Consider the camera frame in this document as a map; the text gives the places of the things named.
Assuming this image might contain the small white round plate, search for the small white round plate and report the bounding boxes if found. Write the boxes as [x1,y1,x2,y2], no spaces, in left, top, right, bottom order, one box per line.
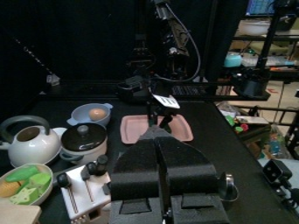
[51,126,71,142]

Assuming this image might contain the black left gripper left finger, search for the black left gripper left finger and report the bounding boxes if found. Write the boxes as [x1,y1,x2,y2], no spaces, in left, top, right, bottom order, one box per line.
[108,125,165,224]

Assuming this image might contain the pale green star toy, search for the pale green star toy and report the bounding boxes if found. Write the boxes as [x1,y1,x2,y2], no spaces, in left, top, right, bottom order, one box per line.
[8,186,42,206]

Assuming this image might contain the beige bowl with toy food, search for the beige bowl with toy food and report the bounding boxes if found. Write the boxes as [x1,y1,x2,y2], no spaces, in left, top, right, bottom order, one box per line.
[0,163,55,207]

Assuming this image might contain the white bowl on shelf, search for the white bowl on shelf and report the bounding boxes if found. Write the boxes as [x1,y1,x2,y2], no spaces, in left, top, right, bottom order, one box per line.
[238,19,273,37]

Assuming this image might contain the computer monitor blue screen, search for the computer monitor blue screen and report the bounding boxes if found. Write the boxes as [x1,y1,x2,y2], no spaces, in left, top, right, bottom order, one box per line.
[246,0,278,17]

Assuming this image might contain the shiny metal cup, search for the shiny metal cup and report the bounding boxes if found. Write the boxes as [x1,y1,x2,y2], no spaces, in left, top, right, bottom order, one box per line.
[217,171,239,203]

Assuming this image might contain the white toy toaster black knobs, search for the white toy toaster black knobs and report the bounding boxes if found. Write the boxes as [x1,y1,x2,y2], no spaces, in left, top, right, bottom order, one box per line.
[55,154,115,224]

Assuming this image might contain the light wooden board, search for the light wooden board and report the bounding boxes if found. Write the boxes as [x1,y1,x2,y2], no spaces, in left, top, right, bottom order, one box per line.
[0,200,43,224]

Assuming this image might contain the teal round container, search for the teal round container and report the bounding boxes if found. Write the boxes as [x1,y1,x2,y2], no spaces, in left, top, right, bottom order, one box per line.
[223,52,245,69]

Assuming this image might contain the white pot with black lid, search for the white pot with black lid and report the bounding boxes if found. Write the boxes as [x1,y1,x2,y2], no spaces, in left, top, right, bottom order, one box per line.
[59,122,110,166]

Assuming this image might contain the black camera on mount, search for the black camera on mount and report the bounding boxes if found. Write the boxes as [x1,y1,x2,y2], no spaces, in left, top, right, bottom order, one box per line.
[262,158,299,208]

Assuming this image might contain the grey robot arm cable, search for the grey robot arm cable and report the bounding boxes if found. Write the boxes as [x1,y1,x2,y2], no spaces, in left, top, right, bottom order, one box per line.
[155,2,202,83]

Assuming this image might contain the white toy kettle grey handle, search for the white toy kettle grey handle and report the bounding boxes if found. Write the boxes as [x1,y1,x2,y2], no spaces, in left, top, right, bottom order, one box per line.
[0,115,63,168]

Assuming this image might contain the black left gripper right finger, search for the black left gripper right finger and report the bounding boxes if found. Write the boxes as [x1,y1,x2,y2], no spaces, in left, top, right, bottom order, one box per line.
[155,127,231,224]

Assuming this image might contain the blue toy bowl with handles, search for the blue toy bowl with handles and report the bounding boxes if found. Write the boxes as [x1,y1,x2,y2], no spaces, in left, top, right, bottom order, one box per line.
[66,102,115,128]

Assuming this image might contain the pink rectangular plate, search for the pink rectangular plate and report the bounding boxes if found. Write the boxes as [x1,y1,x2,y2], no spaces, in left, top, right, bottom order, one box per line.
[119,114,195,145]

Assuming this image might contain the white clip on black cloth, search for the white clip on black cloth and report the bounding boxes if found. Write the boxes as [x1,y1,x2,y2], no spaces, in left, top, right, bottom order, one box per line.
[46,73,62,87]

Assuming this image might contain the brown toy egg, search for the brown toy egg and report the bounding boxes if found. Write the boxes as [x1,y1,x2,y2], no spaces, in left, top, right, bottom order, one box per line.
[88,108,108,122]

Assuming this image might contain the yellow toy corn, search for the yellow toy corn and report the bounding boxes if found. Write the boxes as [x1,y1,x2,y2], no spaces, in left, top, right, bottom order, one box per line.
[0,180,24,199]

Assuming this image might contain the light green toy food block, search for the light green toy food block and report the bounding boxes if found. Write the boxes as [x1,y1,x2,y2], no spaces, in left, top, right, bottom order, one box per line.
[28,171,52,188]

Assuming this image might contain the bag of colourful toys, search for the bag of colourful toys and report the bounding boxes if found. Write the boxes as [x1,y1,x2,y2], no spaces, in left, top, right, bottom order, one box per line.
[215,101,271,136]

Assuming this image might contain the black metal shelf rack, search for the black metal shelf rack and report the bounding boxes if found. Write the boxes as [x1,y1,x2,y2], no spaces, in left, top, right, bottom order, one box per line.
[223,11,299,161]

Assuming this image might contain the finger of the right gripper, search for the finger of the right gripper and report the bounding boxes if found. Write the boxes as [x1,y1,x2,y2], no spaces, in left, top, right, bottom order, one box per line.
[158,113,174,130]
[146,104,155,128]

